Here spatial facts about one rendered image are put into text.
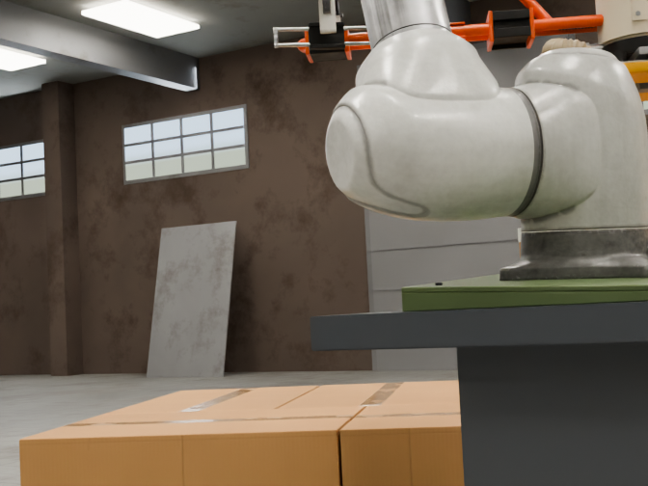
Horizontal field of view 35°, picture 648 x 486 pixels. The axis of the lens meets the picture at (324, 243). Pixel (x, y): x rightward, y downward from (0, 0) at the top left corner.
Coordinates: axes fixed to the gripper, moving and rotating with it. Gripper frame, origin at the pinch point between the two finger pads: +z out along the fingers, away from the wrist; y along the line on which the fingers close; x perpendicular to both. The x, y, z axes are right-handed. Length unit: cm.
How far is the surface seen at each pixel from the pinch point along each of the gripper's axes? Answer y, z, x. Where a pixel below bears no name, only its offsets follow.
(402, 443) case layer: -15, 76, -10
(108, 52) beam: 916, -243, 322
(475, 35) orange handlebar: -0.9, 2.1, -27.6
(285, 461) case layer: -14, 79, 11
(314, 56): 0.3, 3.6, 3.4
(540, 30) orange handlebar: -0.7, 2.0, -39.7
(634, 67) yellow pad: -13, 13, -54
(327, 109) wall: 989, -175, 84
